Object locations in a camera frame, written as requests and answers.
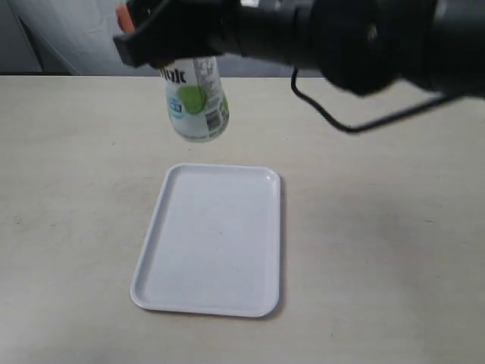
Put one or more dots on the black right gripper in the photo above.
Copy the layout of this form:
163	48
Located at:
156	33

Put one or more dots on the clear bottle with green label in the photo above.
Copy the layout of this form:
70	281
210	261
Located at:
196	101

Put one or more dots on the white backdrop cloth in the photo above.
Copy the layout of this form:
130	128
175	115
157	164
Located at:
151	38

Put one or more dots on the white plastic tray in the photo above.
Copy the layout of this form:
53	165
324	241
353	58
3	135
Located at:
213	243

